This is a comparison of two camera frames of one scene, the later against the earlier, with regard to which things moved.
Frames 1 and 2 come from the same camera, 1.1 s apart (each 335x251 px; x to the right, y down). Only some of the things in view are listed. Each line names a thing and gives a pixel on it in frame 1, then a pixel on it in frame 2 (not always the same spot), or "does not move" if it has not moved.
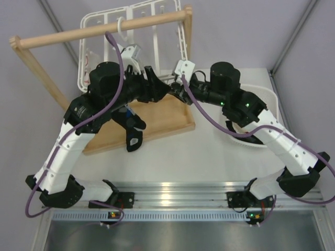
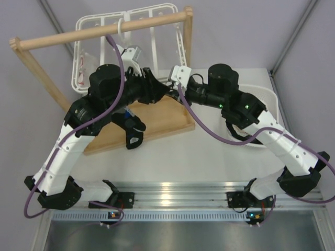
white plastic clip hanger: [159, 49] does not move
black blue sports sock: [126, 117] does not move
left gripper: [152, 89] does not move
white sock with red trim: [91, 61] → [81, 73]
